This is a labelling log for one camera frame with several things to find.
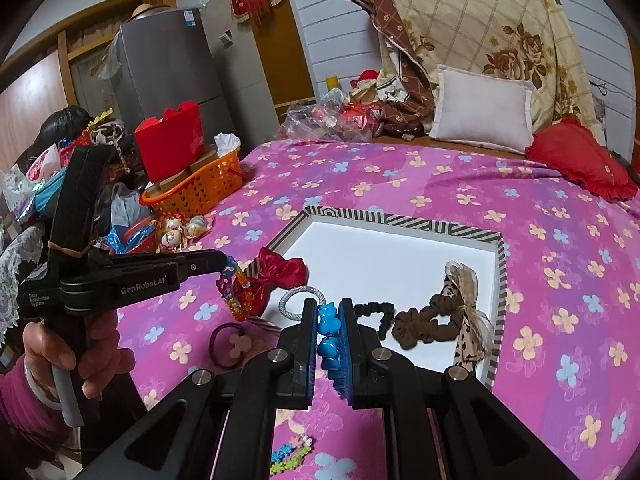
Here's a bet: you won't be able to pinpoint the red santa toy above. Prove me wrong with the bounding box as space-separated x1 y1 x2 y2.
350 70 381 103

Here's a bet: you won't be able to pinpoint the person's left hand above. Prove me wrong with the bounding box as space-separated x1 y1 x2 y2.
24 310 123 398

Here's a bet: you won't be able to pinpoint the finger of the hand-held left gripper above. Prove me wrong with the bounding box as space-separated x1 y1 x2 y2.
169 249 237 285

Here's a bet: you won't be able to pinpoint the blue plastic bag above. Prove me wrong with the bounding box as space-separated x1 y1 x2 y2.
107 182 151 231

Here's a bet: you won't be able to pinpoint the blue bead bracelet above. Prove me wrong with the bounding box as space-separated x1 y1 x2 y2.
316 302 343 401

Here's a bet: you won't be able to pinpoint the grey refrigerator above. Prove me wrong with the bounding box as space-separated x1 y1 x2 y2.
112 7 236 136

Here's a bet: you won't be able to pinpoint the orange plastic basket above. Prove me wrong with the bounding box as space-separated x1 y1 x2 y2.
140 152 244 218

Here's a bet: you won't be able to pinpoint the black scrunchie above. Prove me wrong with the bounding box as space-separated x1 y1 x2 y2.
354 301 396 339

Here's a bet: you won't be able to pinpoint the red frilled pillow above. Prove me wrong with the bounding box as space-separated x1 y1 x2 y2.
526 119 632 202

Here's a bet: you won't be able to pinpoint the clear plastic bags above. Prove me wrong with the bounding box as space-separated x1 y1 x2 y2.
280 87 351 141

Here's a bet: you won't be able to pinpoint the person's left forearm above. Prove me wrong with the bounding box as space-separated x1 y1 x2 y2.
0 355 68 461

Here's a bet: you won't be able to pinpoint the silver hair tie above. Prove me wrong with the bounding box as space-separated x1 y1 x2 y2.
277 284 321 322

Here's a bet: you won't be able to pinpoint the brown scrunchie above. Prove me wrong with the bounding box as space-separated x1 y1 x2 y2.
390 292 468 352

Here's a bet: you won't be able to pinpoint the white tissue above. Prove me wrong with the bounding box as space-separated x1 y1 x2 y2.
215 132 241 156

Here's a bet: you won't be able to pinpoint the red velvet bow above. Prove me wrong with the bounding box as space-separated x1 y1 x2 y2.
244 246 307 318

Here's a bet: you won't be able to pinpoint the red paper box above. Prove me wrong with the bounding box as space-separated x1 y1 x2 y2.
134 101 205 182

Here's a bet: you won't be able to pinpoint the white lace cloth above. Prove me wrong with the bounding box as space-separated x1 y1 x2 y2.
0 225 56 341

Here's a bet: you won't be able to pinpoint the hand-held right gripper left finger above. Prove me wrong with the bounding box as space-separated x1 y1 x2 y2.
90 297 321 480

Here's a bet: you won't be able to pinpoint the leopard ribbon hair bow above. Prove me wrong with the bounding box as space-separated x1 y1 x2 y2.
442 260 496 366

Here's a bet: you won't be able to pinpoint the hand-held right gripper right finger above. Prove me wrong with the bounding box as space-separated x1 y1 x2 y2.
337 297 616 480

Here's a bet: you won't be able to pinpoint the green flower bead bracelet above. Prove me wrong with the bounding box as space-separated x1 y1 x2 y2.
270 435 316 478

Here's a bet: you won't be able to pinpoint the striped shallow box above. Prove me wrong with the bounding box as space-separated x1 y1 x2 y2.
250 205 508 391

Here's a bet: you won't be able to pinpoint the purple hair tie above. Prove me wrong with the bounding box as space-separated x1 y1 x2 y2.
207 322 256 372

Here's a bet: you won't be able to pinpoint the straw hat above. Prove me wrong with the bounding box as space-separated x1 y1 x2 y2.
131 4 173 20

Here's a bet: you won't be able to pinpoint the beige floral quilt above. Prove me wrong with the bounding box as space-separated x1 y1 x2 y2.
342 0 608 136

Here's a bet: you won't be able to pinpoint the white pillow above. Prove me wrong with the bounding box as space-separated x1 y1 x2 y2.
429 64 535 156

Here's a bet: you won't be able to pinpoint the red shiny wrapping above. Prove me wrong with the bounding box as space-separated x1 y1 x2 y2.
340 102 383 143

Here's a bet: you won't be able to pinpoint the red bowl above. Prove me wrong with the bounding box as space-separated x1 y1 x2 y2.
117 222 163 256

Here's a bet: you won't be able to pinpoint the wooden door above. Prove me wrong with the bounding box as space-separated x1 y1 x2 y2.
250 0 317 111

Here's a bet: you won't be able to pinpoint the white bangle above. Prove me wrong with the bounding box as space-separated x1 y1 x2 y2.
22 360 66 411

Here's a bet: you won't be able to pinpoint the multicolour bead bracelet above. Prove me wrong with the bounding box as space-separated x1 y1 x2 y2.
216 256 257 322

